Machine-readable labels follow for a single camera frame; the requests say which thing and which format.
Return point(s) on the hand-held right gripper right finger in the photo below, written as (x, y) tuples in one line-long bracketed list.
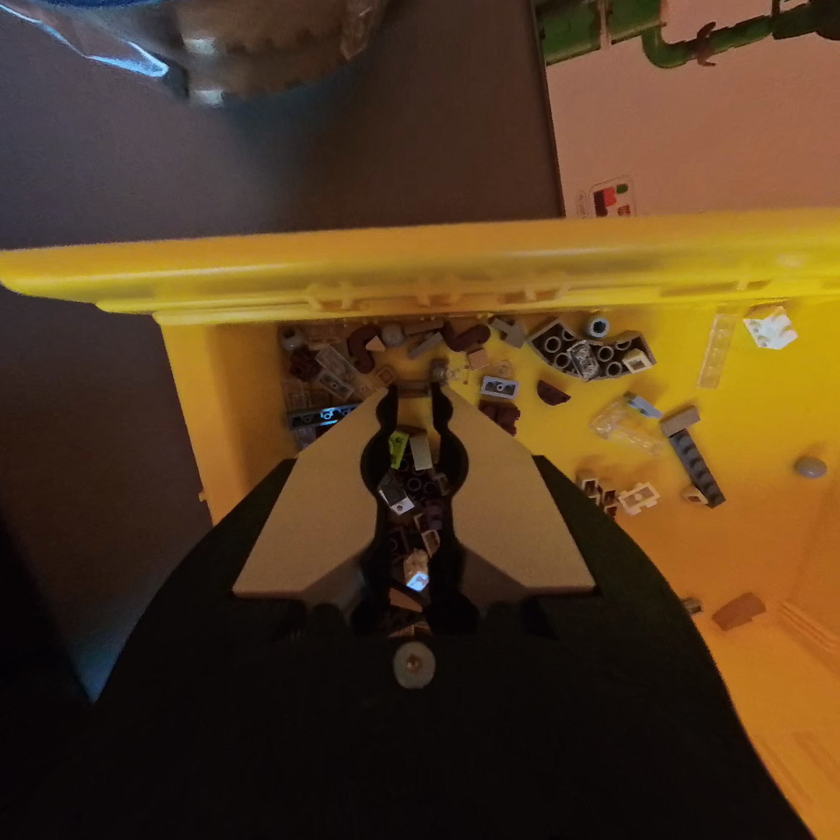
[(518, 525)]

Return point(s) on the clear zip bag green seal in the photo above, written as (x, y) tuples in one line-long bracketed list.
[(131, 39)]

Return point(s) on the pile of toy building bricks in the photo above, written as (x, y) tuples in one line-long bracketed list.
[(577, 354)]

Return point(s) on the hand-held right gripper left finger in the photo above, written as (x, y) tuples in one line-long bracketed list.
[(315, 525)]

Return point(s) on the yellow plastic storage bin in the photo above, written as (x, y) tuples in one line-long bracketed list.
[(722, 558)]

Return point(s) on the grey desk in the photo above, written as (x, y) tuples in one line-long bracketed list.
[(328, 164)]

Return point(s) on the lime green square brick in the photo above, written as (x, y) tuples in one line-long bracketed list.
[(397, 447)]

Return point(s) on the plant building instruction booklet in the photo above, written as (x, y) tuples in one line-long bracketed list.
[(689, 131)]

